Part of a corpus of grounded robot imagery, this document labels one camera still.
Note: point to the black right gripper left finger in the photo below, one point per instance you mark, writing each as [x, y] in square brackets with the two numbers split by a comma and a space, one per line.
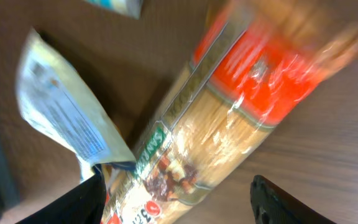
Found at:
[83, 204]

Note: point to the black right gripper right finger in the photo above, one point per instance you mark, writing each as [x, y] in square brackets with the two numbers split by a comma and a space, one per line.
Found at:
[272, 205]

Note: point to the cream foil pouch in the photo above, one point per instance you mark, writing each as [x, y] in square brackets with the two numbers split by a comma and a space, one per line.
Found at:
[55, 101]

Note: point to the orange spaghetti packet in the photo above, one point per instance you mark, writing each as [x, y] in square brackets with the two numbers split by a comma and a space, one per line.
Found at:
[256, 62]

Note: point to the green tissue pack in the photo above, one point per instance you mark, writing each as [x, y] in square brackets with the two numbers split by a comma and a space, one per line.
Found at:
[130, 8]

